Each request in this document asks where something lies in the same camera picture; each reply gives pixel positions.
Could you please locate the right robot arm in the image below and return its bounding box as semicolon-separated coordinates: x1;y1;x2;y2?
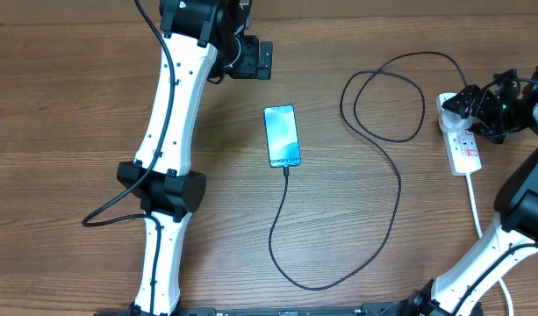
381;66;538;315

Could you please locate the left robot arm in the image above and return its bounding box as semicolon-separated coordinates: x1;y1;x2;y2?
117;1;273;315

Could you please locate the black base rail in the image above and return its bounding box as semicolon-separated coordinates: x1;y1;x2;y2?
93;302;410;316

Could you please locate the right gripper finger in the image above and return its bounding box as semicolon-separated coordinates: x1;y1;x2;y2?
469;123;506;144
441;84;482;119

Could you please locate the white power strip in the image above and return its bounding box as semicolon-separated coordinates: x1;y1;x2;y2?
436;92;482;176

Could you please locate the black charging cable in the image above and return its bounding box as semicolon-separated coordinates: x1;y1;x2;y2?
267;51;471;291

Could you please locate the blue Galaxy smartphone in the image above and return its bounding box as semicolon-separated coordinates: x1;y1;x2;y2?
263;104;302;168

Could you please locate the white charger plug adapter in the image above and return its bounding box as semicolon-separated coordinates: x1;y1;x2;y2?
439;110;473;133

